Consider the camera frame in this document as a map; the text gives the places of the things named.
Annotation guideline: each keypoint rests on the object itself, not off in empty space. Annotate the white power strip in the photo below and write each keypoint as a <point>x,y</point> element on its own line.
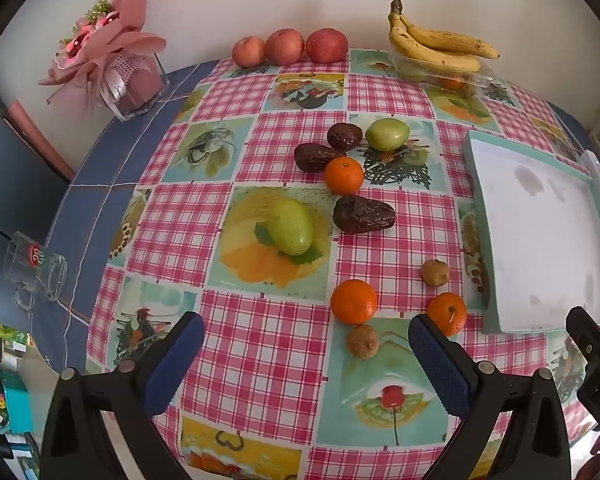
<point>591,161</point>

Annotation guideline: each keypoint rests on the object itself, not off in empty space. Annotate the pink checked printed tablecloth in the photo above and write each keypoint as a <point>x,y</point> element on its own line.
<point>260,350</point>

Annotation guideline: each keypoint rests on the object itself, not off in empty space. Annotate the pale red apple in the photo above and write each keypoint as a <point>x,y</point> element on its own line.
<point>248,51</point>

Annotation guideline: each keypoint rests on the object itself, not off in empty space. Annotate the clear plastic fruit container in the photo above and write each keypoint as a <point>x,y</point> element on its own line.
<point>475,80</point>

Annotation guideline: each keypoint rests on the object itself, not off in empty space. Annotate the pink chair back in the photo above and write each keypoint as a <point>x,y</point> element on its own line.
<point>37,135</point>

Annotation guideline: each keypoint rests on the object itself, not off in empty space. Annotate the long dark wrinkled passion fruit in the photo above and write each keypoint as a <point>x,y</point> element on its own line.
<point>364,215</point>

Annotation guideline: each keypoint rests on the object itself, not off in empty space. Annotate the clear square vase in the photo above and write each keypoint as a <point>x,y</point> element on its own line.
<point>140,90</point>

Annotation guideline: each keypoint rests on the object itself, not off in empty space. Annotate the pear-shaped dark wrinkled passion fruit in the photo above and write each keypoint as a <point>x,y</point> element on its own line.
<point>312,156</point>

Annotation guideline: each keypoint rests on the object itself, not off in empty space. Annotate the white tray with teal rim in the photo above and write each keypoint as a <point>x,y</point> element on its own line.
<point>530,240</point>

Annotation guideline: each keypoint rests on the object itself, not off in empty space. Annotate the brown kiwi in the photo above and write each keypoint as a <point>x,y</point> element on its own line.
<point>435,272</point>
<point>363,341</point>

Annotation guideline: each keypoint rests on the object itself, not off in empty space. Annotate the green pear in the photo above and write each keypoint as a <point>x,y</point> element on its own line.
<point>387,134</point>

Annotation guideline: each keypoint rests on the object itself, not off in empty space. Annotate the dark red apple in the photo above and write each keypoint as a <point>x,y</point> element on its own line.
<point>326,45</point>

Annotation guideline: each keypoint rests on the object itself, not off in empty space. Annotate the green mango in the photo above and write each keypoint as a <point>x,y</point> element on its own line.
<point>290,226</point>

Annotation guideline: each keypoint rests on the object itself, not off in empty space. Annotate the clear glass mug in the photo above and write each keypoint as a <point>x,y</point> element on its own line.
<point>35,270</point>

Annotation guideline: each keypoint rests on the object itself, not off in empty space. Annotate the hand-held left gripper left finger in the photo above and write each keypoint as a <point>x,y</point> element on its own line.
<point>172,360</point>

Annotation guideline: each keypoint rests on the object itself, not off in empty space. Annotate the orange tangerine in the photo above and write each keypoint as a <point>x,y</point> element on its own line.
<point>353,301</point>
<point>452,83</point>
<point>344,175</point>
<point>446,313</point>

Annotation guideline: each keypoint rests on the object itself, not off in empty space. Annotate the blue tablecloth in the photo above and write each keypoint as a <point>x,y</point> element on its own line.
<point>110,160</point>

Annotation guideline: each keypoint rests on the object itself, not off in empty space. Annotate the pink wrapped flower bouquet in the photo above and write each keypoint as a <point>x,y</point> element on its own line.
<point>120,45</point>

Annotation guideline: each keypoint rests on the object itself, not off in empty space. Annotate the round dark wrinkled passion fruit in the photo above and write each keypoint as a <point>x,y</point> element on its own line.
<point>345,136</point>

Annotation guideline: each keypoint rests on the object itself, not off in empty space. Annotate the yellow banana bunch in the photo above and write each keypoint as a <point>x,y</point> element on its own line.
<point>430,52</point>

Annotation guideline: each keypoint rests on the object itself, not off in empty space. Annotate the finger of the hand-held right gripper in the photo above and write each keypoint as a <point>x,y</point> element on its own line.
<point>587,330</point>

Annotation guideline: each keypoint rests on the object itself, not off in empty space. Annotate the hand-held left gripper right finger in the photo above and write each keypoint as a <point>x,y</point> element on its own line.
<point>437,360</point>

